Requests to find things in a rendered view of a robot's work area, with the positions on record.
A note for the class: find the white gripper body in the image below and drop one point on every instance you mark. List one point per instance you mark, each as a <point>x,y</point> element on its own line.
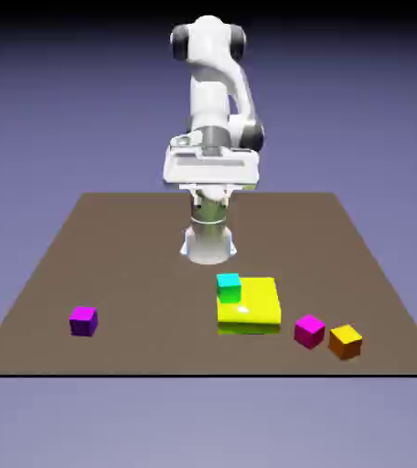
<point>212,170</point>

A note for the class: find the large yellow box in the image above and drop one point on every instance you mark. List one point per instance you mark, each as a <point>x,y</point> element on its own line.
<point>259,303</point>

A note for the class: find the small purple cube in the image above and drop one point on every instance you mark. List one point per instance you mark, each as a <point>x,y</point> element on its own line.
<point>83,321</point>

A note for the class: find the small magenta cube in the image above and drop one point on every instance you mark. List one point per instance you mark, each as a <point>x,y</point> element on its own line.
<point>309,331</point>

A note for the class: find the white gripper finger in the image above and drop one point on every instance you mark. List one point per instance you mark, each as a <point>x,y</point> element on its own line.
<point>226,197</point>
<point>195,197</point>

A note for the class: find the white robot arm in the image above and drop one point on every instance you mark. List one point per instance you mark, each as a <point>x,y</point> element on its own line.
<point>208,91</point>

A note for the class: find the small orange cube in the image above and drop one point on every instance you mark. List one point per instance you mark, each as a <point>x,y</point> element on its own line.
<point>345,342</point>

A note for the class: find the small cyan cube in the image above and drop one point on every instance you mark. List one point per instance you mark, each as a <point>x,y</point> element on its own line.
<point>228,287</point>

